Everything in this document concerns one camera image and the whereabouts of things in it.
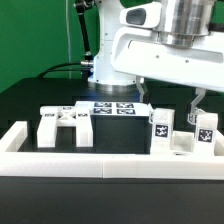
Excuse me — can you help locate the white chair seat part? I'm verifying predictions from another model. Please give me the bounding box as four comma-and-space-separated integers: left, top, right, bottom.
150, 131, 215, 157

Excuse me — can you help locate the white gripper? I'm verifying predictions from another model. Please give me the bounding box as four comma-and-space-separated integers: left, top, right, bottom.
111, 27, 224, 115

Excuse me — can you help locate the white chair back frame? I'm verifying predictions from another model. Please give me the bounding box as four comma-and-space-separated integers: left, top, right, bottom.
37, 106, 93, 148

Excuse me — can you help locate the black cable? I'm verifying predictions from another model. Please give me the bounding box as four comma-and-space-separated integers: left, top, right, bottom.
35, 61, 96, 80

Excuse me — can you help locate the white marker base sheet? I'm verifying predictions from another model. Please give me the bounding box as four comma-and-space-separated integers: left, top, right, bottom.
75, 101, 153, 117

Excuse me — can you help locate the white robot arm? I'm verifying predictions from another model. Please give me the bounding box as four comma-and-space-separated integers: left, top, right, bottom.
74, 0, 224, 116

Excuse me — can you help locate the white U-shaped boundary frame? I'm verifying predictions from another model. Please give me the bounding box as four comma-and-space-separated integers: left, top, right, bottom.
0, 121, 224, 180

